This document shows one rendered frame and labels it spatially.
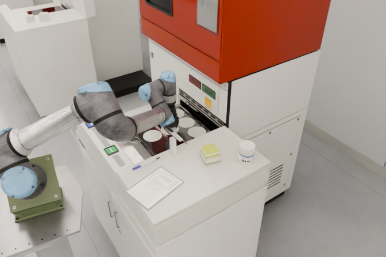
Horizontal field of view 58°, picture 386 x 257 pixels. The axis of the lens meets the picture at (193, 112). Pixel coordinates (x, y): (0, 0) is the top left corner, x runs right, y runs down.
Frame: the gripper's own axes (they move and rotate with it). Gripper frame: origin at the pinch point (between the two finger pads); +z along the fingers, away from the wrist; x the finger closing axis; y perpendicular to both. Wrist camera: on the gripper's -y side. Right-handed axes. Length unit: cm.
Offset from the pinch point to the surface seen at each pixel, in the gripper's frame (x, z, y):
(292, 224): -84, 92, 0
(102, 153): 34.1, -4.0, -15.4
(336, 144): -155, 87, 75
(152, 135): 9.6, 2.0, 3.0
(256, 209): -39, 24, -36
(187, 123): -10.5, 1.9, 10.6
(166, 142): 2.5, 2.0, -4.4
